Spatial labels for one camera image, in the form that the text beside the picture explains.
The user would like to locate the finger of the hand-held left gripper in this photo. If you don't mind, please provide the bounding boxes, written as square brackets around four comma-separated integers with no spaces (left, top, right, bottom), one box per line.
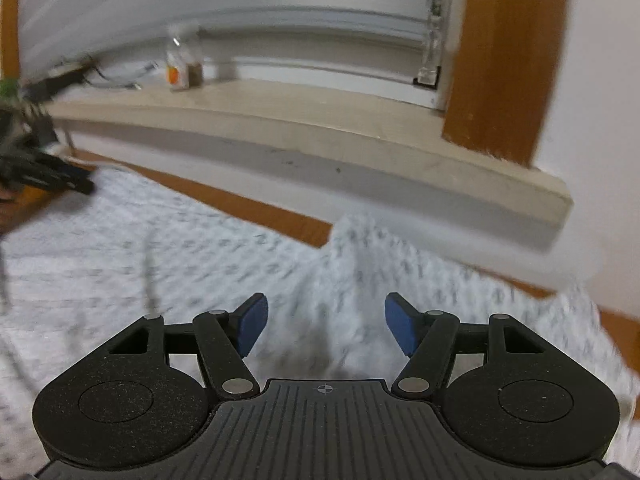
[20,67,96,105]
[0,152,95,196]

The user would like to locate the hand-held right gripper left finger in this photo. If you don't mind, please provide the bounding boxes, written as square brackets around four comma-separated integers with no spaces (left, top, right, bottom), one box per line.
[75,293,269,401]

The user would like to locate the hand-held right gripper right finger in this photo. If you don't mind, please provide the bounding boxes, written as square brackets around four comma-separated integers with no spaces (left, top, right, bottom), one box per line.
[384,292,578,401]

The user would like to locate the white patterned pajama shirt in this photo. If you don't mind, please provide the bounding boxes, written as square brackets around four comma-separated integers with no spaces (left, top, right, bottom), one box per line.
[0,165,640,480]

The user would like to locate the glass jar with orange label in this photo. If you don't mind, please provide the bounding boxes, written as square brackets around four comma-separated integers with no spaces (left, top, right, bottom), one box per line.
[166,25,205,92]

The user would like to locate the beige window sill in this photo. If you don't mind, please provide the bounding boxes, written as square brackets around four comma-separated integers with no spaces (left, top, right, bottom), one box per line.
[45,80,573,251]

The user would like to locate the grey window blind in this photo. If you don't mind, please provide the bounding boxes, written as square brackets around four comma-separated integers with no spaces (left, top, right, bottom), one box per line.
[17,0,471,81]

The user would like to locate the clear plastic chain clip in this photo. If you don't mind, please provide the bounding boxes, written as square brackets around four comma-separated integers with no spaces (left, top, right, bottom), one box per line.
[417,10,443,86]

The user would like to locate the wooden window frame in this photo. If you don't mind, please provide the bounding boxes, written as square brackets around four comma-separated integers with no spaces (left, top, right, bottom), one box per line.
[0,0,571,166]

